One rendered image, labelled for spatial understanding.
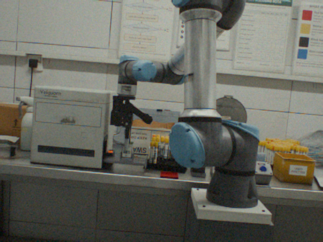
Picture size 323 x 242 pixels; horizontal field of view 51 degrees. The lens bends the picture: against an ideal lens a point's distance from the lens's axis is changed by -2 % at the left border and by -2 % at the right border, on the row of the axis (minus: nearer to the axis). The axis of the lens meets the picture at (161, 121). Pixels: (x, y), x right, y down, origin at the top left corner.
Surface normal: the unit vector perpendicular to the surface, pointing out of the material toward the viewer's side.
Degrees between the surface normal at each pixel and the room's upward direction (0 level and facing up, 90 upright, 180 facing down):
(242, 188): 71
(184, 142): 97
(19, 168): 90
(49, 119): 90
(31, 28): 90
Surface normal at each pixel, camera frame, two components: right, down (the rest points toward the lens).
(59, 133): 0.00, 0.10
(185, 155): -0.85, 0.08
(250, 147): 0.51, 0.11
